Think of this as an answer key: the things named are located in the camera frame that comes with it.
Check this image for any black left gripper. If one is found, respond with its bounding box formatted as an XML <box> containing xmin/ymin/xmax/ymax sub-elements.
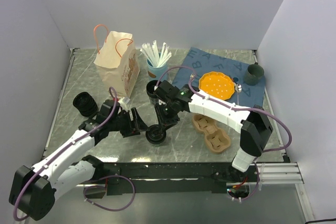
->
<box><xmin>108</xmin><ymin>107</ymin><xmax>149</xmax><ymax>137</ymax></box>

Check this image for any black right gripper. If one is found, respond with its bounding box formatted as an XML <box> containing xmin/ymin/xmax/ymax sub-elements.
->
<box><xmin>154</xmin><ymin>101</ymin><xmax>180</xmax><ymax>133</ymax></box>

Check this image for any black takeout coffee cup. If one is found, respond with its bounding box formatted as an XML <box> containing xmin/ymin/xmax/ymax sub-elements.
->
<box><xmin>145</xmin><ymin>132</ymin><xmax>166</xmax><ymax>145</ymax></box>

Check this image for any stack of black lids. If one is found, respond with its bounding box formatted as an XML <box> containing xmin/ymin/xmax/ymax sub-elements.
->
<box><xmin>72</xmin><ymin>92</ymin><xmax>98</xmax><ymax>118</ymax></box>

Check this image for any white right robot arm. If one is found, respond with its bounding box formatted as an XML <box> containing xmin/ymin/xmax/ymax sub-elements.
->
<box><xmin>154</xmin><ymin>80</ymin><xmax>273</xmax><ymax>182</ymax></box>

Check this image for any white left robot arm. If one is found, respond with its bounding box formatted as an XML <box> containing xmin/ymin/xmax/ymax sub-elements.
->
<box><xmin>9</xmin><ymin>100</ymin><xmax>149</xmax><ymax>221</ymax></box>

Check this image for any brown paper takeout bag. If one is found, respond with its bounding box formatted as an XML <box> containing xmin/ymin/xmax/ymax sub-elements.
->
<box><xmin>93</xmin><ymin>24</ymin><xmax>140</xmax><ymax>98</ymax></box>

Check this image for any blue straw holder cup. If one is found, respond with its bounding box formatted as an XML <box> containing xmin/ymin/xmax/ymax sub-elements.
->
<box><xmin>146</xmin><ymin>60</ymin><xmax>168</xmax><ymax>81</ymax></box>

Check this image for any brown cardboard cup carrier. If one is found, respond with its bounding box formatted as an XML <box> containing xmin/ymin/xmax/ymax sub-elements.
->
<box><xmin>192</xmin><ymin>114</ymin><xmax>231</xmax><ymax>154</ymax></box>

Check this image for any silver fork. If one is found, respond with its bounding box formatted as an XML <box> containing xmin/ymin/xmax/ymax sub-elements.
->
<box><xmin>190</xmin><ymin>73</ymin><xmax>196</xmax><ymax>81</ymax></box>

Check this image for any orange dotted plate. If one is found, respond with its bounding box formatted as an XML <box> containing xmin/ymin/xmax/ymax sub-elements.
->
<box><xmin>198</xmin><ymin>71</ymin><xmax>235</xmax><ymax>100</ymax></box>

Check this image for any blue alphabet placemat cloth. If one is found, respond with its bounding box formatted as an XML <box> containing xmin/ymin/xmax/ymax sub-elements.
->
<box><xmin>181</xmin><ymin>47</ymin><xmax>266</xmax><ymax>108</ymax></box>

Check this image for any wrapped white straws bundle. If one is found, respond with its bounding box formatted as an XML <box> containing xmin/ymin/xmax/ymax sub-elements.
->
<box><xmin>140</xmin><ymin>40</ymin><xmax>172</xmax><ymax>68</ymax></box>

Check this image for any silver spoon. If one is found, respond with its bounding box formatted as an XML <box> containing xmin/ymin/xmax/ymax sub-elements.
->
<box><xmin>235</xmin><ymin>83</ymin><xmax>242</xmax><ymax>105</ymax></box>

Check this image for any dark green mug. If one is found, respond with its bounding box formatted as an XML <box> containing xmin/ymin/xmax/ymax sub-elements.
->
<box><xmin>243</xmin><ymin>62</ymin><xmax>265</xmax><ymax>86</ymax></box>

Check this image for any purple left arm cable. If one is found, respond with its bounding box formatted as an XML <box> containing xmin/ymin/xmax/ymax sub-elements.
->
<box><xmin>13</xmin><ymin>87</ymin><xmax>136</xmax><ymax>222</ymax></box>

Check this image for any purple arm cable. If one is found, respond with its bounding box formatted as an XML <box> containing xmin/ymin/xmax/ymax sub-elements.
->
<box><xmin>13</xmin><ymin>87</ymin><xmax>136</xmax><ymax>222</ymax></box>
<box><xmin>154</xmin><ymin>66</ymin><xmax>292</xmax><ymax>202</ymax></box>

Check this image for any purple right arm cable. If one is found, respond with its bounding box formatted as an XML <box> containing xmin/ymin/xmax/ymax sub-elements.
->
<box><xmin>154</xmin><ymin>66</ymin><xmax>292</xmax><ymax>202</ymax></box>

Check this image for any aluminium frame rail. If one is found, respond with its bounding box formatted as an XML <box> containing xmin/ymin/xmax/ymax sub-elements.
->
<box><xmin>225</xmin><ymin>163</ymin><xmax>304</xmax><ymax>187</ymax></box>

